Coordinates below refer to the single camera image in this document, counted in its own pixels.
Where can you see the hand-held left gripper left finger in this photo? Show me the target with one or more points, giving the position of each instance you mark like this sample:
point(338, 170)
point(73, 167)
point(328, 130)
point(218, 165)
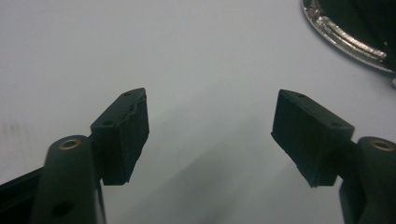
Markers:
point(120, 140)

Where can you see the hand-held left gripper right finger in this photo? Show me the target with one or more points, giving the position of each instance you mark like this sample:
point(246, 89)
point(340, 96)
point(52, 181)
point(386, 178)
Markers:
point(308, 137)

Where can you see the oval mirror with jewelled rim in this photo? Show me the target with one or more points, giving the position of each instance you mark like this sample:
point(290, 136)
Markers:
point(342, 36)

